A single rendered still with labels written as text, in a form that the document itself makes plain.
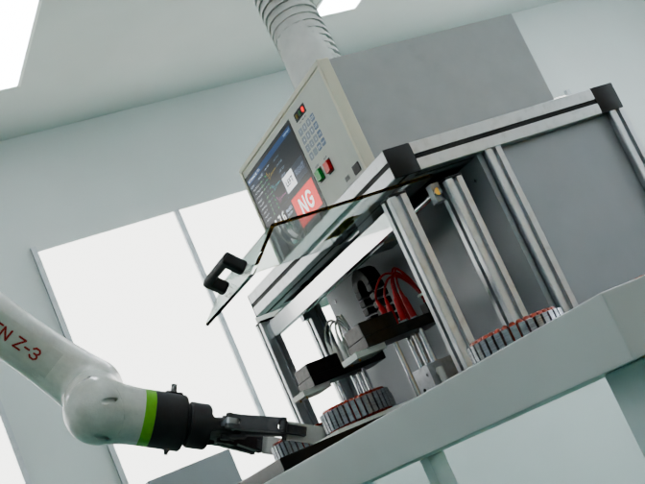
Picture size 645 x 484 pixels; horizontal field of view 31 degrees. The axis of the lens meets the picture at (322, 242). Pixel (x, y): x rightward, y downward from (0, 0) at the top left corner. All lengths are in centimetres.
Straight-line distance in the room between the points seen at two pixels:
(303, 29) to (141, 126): 384
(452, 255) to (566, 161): 23
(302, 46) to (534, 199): 173
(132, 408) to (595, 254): 75
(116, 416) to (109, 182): 519
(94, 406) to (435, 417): 92
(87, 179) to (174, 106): 75
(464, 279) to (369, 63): 38
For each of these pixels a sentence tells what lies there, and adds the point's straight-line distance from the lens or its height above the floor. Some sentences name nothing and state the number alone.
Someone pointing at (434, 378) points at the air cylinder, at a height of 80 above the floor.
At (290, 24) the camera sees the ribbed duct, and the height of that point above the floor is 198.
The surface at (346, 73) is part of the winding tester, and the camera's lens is 187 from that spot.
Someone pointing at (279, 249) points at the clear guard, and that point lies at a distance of 175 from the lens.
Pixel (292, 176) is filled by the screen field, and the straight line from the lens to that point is 204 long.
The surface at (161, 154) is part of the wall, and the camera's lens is 718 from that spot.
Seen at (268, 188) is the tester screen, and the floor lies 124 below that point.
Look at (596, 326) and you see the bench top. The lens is 83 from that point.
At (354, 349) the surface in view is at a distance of 183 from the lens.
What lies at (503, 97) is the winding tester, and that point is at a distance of 198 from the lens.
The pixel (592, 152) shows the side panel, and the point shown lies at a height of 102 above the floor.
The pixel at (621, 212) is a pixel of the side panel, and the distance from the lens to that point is 187.
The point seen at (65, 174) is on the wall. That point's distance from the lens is 701.
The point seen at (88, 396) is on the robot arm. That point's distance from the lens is 189.
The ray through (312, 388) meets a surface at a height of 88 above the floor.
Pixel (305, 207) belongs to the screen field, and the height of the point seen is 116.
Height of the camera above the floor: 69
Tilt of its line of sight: 12 degrees up
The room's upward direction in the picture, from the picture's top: 24 degrees counter-clockwise
